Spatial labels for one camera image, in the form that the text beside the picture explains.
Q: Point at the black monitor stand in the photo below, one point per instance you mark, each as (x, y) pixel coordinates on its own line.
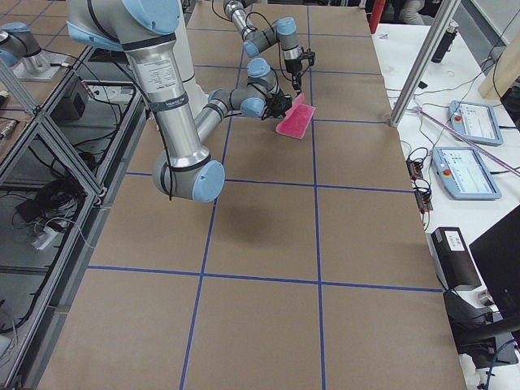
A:
(486, 336)

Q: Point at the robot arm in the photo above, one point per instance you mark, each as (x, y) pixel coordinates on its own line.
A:
(281, 32)
(146, 32)

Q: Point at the lower teach pendant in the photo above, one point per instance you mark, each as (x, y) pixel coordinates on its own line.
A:
(463, 174)

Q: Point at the aluminium frame post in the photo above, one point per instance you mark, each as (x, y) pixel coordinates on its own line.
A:
(429, 46)

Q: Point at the white power strip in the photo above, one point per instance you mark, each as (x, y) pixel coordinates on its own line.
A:
(44, 238)

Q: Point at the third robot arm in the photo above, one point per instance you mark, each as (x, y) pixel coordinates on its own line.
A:
(21, 51)

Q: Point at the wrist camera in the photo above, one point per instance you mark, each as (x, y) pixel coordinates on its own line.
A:
(307, 56)

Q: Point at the black cylinder bottle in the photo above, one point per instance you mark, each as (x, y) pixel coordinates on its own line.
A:
(446, 42)

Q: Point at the pink towel with grey back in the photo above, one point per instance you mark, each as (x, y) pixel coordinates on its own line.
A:
(296, 119)

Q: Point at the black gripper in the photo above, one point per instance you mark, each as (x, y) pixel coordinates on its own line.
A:
(278, 105)
(292, 66)

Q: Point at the metal frame side table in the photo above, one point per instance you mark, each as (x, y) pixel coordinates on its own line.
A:
(60, 167)

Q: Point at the upper teach pendant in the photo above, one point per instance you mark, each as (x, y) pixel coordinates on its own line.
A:
(476, 122)

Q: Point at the small electronics board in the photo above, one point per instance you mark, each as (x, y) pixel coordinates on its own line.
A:
(421, 187)

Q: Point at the wooden board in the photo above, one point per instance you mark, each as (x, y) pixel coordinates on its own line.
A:
(503, 73)

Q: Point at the black box with label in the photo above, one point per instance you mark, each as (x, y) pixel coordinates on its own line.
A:
(451, 254)

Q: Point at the teach pendant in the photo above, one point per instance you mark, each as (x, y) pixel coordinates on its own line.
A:
(463, 174)
(476, 122)

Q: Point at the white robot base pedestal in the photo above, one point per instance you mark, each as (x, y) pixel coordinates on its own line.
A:
(196, 96)

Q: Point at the black monitor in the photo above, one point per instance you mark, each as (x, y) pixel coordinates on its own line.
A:
(496, 255)

